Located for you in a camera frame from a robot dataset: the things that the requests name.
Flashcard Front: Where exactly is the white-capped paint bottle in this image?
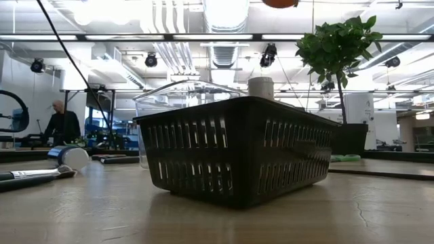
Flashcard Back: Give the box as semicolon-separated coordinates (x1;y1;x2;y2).
247;76;275;101

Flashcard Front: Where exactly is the orange paint bottle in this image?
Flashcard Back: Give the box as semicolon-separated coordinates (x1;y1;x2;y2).
260;0;300;9

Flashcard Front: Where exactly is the blue paint bottle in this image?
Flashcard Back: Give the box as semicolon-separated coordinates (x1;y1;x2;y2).
46;145;90;171

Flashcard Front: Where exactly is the thin brown detail paintbrush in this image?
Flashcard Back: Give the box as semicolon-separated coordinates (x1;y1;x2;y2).
328;167;434;182

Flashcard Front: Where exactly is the black paintbrush silver ferrule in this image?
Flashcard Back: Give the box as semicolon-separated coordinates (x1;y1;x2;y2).
0;164;77;182

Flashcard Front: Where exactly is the thin black paintbrush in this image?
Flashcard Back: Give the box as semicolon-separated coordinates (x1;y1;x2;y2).
0;174;56;193

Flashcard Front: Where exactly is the black slotted plastic basket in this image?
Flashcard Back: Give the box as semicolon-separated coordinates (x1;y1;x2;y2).
132;96;341;209

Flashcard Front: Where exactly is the clear plastic bin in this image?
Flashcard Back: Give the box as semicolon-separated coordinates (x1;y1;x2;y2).
133;79;248;169

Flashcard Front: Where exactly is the black overhead light bar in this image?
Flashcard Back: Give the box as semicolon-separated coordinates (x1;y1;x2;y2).
0;33;434;43

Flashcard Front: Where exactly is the green potted plant black pot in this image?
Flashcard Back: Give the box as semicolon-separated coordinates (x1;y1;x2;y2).
294;15;384;157

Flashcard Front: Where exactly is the white cylindrical column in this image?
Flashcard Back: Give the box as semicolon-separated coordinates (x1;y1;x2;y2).
343;92;376;150

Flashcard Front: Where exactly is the person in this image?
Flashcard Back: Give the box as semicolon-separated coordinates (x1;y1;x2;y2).
42;100;82;147

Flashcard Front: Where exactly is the ribbed round air duct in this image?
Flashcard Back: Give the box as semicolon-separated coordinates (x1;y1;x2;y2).
202;0;251;69

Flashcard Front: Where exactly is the white rectangular ceiling duct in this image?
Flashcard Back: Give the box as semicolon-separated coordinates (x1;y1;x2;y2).
90;43;146;89

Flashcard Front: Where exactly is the black workstation frame with monitor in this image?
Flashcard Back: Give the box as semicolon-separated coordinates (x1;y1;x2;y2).
59;87;118;150

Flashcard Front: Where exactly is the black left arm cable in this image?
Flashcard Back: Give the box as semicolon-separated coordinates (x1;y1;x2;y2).
35;0;118;150

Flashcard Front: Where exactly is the black aluminium frame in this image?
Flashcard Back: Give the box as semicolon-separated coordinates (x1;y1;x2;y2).
0;148;434;165

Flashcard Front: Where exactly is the black curved hose loop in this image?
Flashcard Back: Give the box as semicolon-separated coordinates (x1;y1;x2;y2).
0;89;31;134

